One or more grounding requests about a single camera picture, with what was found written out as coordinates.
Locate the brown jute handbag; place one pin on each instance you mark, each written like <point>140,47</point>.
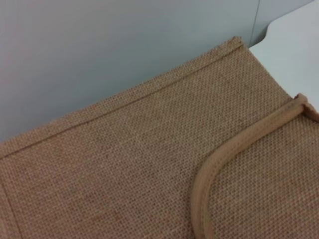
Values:
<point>149,154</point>

